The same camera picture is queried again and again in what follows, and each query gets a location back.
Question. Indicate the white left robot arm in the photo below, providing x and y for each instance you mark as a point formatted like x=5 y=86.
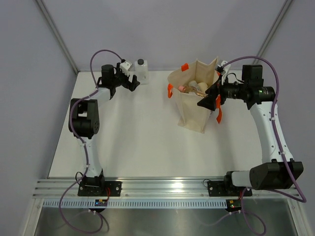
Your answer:
x=84 y=123

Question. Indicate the left controller board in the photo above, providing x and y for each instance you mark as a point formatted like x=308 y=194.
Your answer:
x=101 y=203

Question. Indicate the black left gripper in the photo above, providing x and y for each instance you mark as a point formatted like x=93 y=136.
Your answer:
x=130 y=86

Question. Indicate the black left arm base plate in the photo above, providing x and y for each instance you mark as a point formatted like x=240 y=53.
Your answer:
x=105 y=189

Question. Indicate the white slotted cable duct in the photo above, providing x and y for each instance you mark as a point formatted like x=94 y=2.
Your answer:
x=140 y=203

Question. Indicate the peach liquid clear bottle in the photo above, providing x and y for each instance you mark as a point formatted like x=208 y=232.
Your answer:
x=192 y=90

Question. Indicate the clear square bottle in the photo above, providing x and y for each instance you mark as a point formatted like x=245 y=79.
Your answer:
x=141 y=71

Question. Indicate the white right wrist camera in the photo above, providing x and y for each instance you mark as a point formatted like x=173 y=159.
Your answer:
x=222 y=69

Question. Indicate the controller board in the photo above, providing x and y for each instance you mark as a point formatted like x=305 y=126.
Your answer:
x=101 y=203
x=233 y=205

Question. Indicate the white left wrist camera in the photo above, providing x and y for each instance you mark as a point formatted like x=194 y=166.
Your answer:
x=125 y=67

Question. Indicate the right controller board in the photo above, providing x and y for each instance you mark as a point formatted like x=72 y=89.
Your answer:
x=233 y=205

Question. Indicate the silver foil tube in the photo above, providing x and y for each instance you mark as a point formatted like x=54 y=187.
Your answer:
x=193 y=84

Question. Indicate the canvas tote bag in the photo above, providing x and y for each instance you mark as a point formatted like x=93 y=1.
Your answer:
x=193 y=117

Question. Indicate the cream lotion pump bottle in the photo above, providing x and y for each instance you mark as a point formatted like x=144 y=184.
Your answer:
x=203 y=87

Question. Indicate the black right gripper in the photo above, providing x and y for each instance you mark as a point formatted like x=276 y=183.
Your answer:
x=209 y=102

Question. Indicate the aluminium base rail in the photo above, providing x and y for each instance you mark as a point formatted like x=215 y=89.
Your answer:
x=133 y=188

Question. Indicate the aluminium frame post right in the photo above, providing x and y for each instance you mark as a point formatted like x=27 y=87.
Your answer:
x=285 y=8

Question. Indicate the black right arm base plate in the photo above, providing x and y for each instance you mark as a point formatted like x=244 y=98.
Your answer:
x=223 y=189

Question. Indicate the aluminium frame post left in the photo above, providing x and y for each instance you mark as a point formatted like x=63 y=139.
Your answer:
x=43 y=9

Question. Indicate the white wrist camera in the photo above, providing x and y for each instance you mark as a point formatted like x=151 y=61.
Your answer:
x=125 y=67
x=222 y=69

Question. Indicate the aluminium frame post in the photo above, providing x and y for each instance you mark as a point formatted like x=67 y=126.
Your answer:
x=285 y=8
x=43 y=9

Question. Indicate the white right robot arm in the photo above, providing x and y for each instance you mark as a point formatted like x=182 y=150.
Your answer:
x=278 y=169

